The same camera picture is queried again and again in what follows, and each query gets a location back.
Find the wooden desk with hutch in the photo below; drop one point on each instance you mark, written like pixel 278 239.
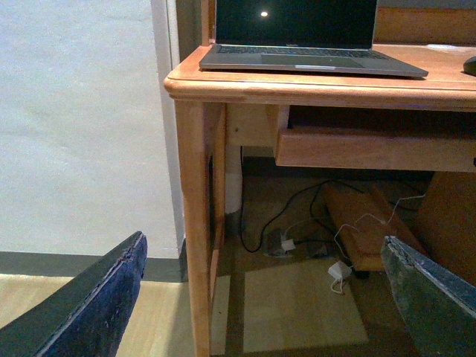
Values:
pixel 202 100

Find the wooden pull-out keyboard tray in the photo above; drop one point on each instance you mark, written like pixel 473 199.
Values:
pixel 377 139

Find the white power adapter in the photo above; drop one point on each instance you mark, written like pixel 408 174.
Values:
pixel 339 271

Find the black computer mouse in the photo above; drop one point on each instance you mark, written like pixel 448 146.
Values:
pixel 469 66

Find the wooden footrest board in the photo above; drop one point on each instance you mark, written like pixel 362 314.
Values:
pixel 363 221

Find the grey open laptop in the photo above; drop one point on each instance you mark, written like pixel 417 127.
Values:
pixel 325 36

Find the white round cable grommet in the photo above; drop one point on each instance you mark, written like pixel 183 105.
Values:
pixel 439 47

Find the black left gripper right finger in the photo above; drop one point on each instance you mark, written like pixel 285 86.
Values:
pixel 437 306

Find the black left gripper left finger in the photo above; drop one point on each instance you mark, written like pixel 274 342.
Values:
pixel 88 315

